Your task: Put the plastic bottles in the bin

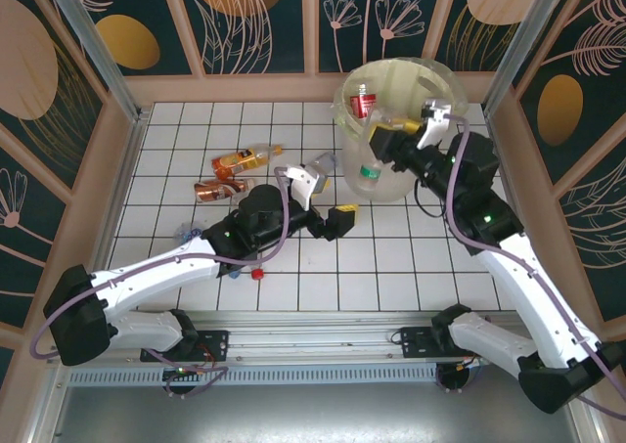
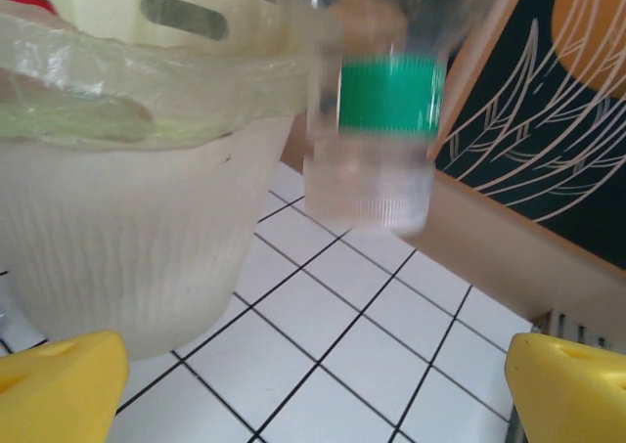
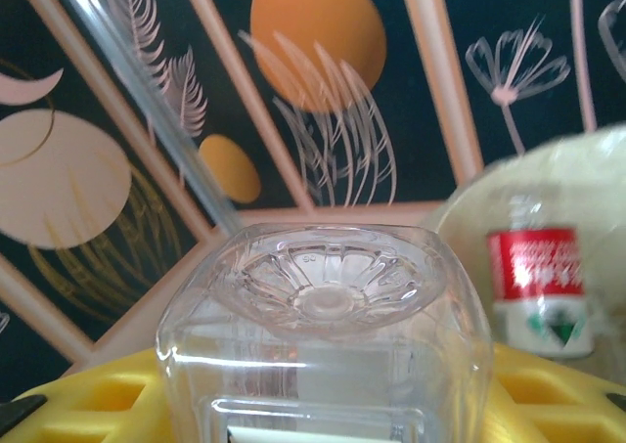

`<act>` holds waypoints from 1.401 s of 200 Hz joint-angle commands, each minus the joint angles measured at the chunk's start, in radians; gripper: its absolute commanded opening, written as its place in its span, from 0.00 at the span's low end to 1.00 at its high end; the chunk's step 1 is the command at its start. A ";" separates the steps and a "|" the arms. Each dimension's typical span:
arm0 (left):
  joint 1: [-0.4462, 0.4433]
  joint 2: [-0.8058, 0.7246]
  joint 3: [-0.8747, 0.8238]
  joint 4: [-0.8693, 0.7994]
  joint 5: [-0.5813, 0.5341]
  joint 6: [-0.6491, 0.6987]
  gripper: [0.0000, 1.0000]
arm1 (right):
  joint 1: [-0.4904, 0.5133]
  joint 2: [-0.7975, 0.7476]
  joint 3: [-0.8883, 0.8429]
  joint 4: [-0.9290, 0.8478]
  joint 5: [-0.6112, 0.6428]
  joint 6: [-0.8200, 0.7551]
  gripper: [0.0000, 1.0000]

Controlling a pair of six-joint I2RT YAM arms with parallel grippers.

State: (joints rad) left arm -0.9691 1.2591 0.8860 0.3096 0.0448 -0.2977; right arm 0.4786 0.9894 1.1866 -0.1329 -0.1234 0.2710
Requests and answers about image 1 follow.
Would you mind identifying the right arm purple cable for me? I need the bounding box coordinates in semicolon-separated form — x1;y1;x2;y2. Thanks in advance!
437;113;626;418

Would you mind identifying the brown coffee drink bottle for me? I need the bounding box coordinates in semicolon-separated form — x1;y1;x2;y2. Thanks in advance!
194;177;256;203

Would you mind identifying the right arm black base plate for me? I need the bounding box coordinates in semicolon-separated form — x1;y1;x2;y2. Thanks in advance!
399;324;491;362

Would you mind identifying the aluminium front rail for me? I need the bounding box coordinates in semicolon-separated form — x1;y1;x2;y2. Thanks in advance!
47;309;586;367

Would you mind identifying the translucent plastic bin liner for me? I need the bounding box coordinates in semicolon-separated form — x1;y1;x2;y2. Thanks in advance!
332;55;470;141

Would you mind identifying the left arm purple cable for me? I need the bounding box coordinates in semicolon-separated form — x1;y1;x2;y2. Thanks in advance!
29;166;290;400

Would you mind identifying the water bottle blue cap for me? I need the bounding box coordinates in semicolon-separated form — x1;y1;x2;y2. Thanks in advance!
173;220;243;281

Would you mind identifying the clear bottle green neck band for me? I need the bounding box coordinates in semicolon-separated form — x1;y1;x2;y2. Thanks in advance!
352;117;395;196

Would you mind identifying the slotted grey cable duct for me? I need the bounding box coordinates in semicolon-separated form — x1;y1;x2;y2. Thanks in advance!
66;367;441;389

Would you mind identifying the aluminium frame post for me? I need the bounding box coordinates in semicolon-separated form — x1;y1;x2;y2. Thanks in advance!
40;0;144;122
481;0;564;119

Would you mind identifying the small connector wire bundle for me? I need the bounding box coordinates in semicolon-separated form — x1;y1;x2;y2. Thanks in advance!
454;352;491;374
160;362;219;383

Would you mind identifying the tea bottle red yellow label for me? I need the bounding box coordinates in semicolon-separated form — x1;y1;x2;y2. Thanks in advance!
347;83;379;120

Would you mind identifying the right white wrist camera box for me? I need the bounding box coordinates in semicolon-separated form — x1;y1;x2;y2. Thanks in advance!
421;98;454;151

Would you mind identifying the orange juice plastic bottle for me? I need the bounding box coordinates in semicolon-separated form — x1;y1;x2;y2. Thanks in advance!
210;143;285;181

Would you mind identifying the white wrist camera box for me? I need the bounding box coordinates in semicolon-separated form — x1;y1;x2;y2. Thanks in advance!
421;98;454;151
285;164;319;213

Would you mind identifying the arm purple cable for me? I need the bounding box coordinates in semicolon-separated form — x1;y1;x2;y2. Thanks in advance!
29;166;290;400
437;113;626;418

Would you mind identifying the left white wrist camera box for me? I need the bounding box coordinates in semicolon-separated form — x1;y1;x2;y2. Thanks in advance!
285;164;319;213

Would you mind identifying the aluminium side rail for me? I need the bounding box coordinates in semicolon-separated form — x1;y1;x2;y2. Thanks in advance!
95;108;151;273
482;108;557;323

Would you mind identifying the cream plastic waste bin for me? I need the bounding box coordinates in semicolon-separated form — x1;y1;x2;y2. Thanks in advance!
334;56;469;202

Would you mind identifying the grey metal sheet panel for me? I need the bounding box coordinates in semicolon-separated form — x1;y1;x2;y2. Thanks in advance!
26;359;605;443

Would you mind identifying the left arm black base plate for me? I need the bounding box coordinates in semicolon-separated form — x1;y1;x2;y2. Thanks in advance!
139;329;231;364

